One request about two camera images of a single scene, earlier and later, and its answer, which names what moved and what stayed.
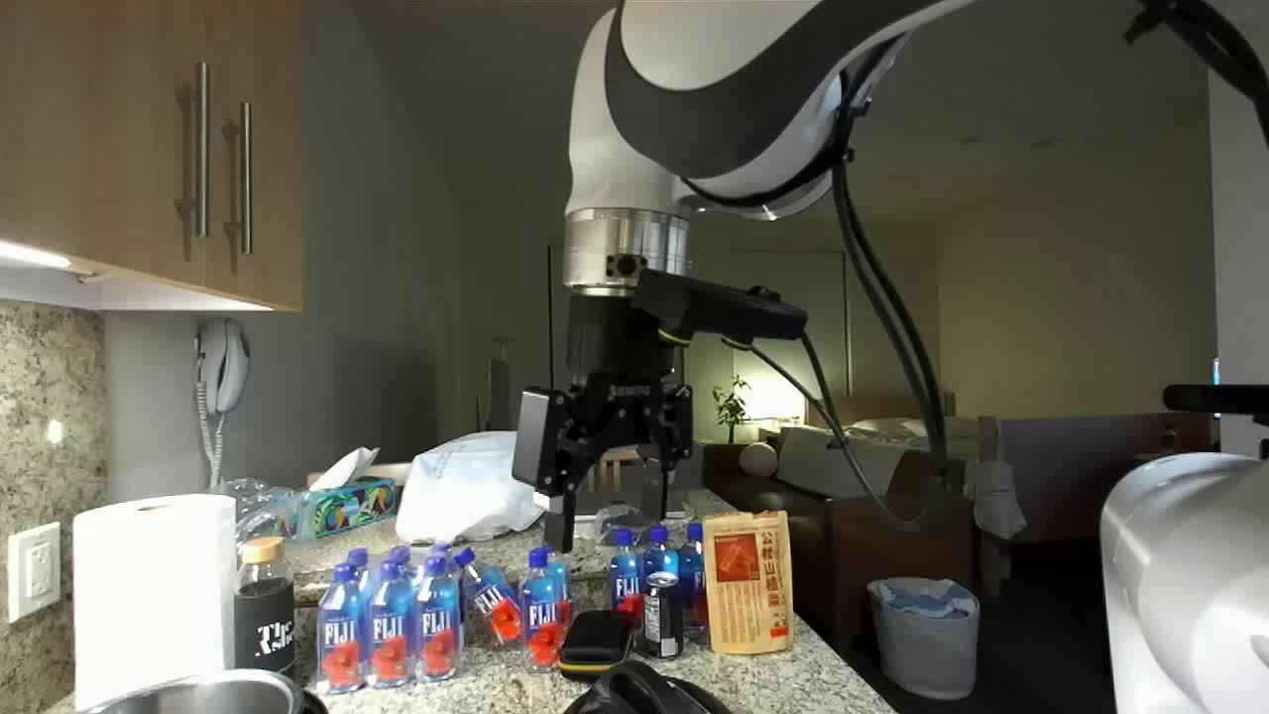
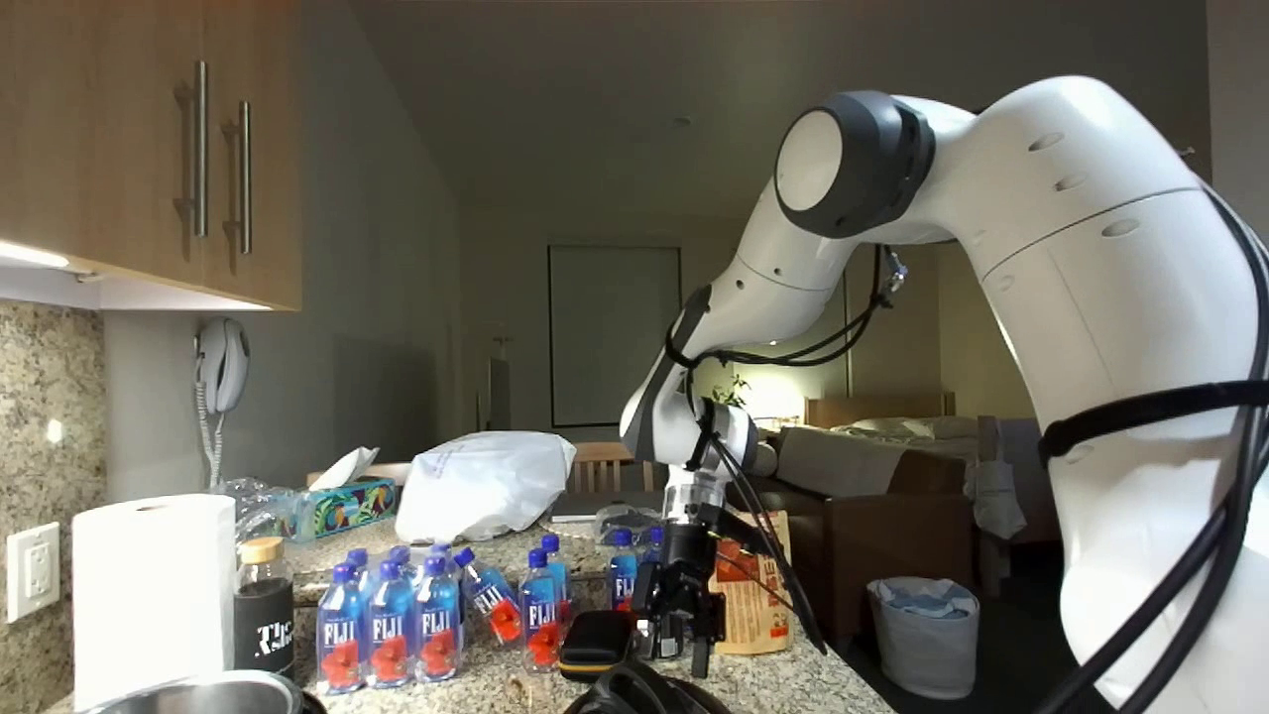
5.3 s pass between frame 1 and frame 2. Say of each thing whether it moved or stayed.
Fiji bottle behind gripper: stayed
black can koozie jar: stayed
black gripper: moved
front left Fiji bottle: stayed
